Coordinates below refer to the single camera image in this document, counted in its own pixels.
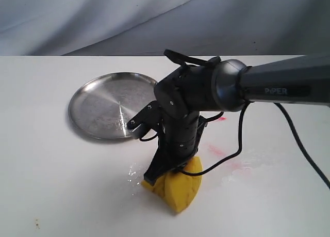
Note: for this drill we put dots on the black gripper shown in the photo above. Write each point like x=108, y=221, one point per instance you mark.
x=178, y=142

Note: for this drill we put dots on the yellow sponge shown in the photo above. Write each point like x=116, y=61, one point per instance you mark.
x=177, y=190

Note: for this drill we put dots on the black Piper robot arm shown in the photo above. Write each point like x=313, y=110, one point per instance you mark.
x=225, y=86

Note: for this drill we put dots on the round steel plate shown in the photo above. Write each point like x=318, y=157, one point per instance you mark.
x=101, y=108

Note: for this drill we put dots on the white backdrop cloth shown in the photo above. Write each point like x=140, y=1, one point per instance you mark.
x=148, y=27

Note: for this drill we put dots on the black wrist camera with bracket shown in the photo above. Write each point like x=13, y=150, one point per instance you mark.
x=149, y=118

